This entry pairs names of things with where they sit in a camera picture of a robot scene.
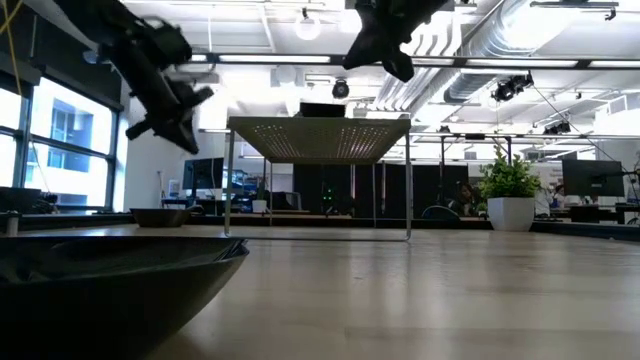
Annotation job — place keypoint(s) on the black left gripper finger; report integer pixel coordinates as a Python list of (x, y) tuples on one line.
[(172, 132), (187, 122)]

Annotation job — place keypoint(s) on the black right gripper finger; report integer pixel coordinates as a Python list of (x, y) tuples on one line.
[(406, 65), (375, 45)]

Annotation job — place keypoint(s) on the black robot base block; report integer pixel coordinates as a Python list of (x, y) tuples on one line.
[(20, 200)]

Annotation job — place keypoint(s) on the black computer monitor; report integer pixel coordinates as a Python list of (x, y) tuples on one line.
[(202, 173), (592, 177)]

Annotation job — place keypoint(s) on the black round ceiling speaker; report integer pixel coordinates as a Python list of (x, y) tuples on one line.
[(340, 89)]

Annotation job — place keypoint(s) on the round white ceiling lamp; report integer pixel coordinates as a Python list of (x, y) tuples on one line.
[(296, 27)]

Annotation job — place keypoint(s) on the black round plate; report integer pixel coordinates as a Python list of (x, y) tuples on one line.
[(160, 217)]

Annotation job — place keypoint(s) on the long ceiling light strip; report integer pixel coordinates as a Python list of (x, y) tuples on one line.
[(275, 59)]

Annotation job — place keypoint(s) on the black ceiling spotlight cluster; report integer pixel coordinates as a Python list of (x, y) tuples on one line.
[(511, 88), (557, 129)]

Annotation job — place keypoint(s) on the pale green perforated metal shelf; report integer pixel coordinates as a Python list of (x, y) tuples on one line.
[(320, 140)]

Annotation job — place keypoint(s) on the black office chair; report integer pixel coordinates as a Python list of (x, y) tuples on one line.
[(440, 214), (286, 201)]

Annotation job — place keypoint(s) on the black partition panel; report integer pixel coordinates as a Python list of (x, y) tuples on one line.
[(430, 190)]

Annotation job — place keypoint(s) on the person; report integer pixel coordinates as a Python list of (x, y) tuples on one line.
[(556, 196), (462, 197)]

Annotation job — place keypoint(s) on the large black plate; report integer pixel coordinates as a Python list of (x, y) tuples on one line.
[(100, 290)]

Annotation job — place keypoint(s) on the green plant in white pot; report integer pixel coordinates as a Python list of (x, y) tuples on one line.
[(510, 210)]

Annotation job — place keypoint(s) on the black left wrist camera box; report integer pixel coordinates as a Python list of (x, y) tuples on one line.
[(167, 42)]

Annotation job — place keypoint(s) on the silver ventilation duct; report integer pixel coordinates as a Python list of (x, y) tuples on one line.
[(480, 45)]

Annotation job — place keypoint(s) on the black table edge rail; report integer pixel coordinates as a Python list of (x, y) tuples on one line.
[(350, 221)]

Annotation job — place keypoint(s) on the small white post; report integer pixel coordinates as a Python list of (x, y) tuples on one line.
[(11, 223)]

